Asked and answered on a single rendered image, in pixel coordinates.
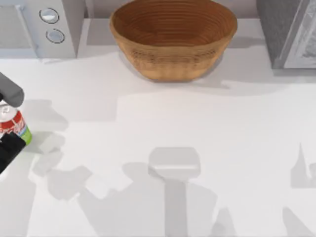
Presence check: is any red white green can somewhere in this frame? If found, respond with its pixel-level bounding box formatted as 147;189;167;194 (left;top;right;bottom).
0;103;33;146

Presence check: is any round microwave knob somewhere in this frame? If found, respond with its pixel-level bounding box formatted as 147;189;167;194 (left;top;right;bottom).
45;28;66;44
39;7;60;24

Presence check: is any pale microwave oven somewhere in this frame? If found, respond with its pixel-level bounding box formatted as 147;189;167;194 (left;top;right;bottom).
0;0;86;60

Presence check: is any brown woven basket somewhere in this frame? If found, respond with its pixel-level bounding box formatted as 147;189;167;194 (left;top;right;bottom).
109;0;238;83

